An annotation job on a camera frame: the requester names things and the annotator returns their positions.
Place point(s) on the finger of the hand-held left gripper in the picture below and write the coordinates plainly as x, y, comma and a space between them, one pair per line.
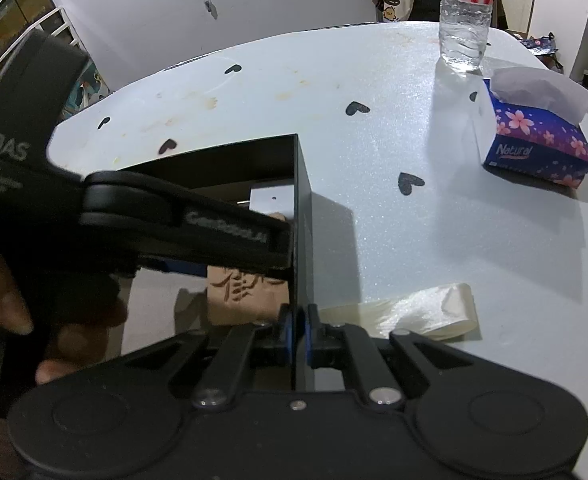
199, 230

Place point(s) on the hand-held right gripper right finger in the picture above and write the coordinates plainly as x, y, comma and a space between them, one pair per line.
313, 332

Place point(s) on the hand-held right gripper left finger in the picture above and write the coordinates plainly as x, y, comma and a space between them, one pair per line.
286, 332

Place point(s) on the carved wooden block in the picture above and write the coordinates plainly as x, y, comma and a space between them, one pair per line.
244, 310

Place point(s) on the black storage box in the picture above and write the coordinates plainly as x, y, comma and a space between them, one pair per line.
304, 230

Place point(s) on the teal patterned box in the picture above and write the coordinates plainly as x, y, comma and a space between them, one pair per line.
88, 87

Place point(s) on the white plastic box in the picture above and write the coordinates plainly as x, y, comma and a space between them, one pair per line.
274, 199

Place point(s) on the glass tank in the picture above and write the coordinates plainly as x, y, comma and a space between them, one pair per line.
11, 17

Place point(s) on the white drawer cabinet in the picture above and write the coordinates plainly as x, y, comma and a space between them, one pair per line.
56, 22

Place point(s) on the folded plastic bag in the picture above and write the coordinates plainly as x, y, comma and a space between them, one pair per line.
414, 310

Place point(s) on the blue floral tissue box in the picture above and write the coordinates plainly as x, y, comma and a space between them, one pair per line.
534, 145

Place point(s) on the white printed tote bag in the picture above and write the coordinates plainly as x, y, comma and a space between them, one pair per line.
396, 2

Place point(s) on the clear plastic water bottle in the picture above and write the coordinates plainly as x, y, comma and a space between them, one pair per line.
464, 35

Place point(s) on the dark blue patterned bag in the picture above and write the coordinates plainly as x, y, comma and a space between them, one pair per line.
539, 44

